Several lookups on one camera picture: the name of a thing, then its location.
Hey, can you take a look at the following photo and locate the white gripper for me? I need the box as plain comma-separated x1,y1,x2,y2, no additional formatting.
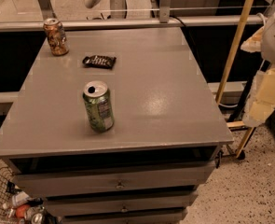
241,12,275,127

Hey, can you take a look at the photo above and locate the green soda can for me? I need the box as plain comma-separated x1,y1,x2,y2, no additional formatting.
82,80,114,133

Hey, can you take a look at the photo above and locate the brown orange soda can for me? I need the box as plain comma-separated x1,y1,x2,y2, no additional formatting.
43,18,69,56

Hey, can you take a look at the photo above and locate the silver can in basket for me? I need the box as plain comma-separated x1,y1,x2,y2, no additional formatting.
31,213,45,224

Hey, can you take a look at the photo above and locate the grey drawer cabinet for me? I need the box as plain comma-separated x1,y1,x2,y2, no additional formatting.
0,28,232,224

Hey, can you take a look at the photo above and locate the top grey drawer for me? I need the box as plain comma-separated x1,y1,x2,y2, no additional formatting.
13,161,214,197

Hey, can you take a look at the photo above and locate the grey drawer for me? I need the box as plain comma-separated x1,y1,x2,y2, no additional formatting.
62,208,186,224
13,161,214,197
46,190,198,217

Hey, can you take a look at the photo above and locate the black snack bar wrapper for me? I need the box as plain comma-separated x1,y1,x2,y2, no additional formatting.
82,55,117,69

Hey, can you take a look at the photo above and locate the bottom grey drawer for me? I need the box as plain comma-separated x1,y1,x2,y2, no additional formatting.
62,208,186,224

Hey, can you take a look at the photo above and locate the middle grey drawer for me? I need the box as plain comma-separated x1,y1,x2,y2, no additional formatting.
46,190,198,217

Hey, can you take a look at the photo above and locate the grey metal railing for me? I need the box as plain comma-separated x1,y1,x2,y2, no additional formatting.
0,14,268,33

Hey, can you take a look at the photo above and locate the white bottle in basket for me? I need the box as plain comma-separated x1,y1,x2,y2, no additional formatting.
3,191,30,210

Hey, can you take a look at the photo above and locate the black wire basket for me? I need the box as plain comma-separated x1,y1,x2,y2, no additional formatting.
0,167,16,217

